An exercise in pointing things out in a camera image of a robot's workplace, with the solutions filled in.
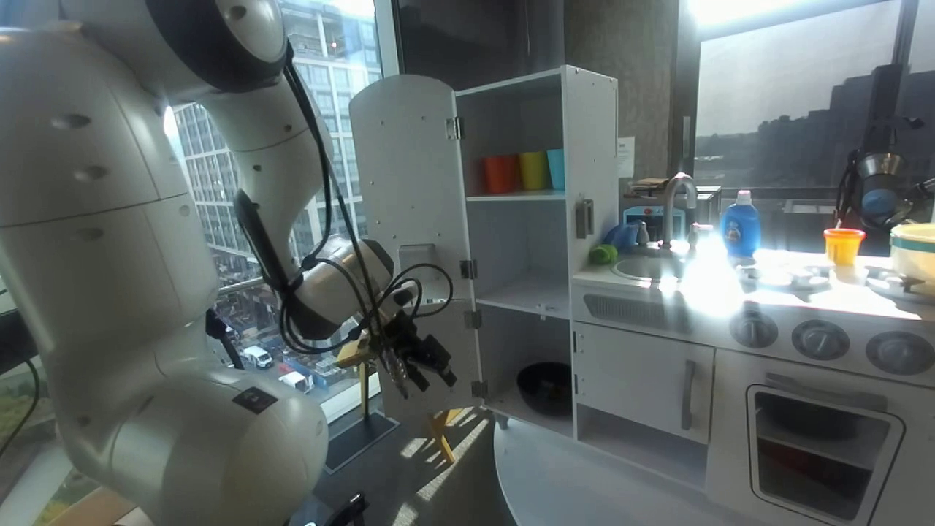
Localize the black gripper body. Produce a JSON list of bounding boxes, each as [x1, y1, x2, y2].
[[378, 307, 454, 377]]

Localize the tall white cabinet door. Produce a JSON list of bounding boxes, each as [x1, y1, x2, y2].
[[347, 73, 476, 304]]

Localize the yellow-brown wrist mounted block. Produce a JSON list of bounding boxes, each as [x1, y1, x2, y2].
[[333, 326, 391, 374]]

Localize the black floor stand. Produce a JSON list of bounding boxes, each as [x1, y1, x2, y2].
[[321, 366, 401, 472]]

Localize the black bowl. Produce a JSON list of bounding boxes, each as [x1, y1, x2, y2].
[[514, 360, 577, 421]]

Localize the orange toy cup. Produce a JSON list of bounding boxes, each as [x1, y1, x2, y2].
[[482, 151, 524, 196]]

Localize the small white cupboard door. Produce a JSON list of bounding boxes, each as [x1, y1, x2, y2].
[[574, 322, 718, 447]]

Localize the small green toy item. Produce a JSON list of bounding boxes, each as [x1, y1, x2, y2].
[[584, 240, 622, 271]]

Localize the yellow-green toy cup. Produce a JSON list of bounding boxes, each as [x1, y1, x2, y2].
[[517, 149, 553, 193]]

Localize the blue toy kettle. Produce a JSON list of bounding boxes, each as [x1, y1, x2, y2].
[[603, 218, 654, 260]]

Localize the teal toy cup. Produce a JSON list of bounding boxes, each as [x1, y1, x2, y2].
[[545, 146, 571, 193]]

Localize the white toy kitchen body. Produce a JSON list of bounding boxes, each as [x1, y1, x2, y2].
[[450, 62, 935, 526]]

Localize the silver toy faucet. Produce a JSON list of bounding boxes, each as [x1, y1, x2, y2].
[[663, 168, 702, 257]]

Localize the grey stove knob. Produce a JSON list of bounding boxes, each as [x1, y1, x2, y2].
[[730, 307, 780, 351], [862, 329, 935, 377], [790, 317, 853, 363]]

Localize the blue dish soap bottle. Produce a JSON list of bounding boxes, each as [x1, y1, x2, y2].
[[718, 186, 767, 268]]

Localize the white oven door with window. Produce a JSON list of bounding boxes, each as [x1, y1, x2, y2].
[[743, 377, 911, 526]]

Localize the orange cup with yellow rim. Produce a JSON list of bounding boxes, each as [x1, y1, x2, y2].
[[822, 224, 869, 285]]

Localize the black stand mounted device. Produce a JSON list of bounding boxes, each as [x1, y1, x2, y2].
[[832, 114, 933, 236]]

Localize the white bowl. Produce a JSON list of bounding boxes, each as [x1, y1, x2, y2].
[[885, 218, 935, 291]]

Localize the black wrist cable bundle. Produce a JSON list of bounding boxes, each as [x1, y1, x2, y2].
[[276, 46, 458, 390]]

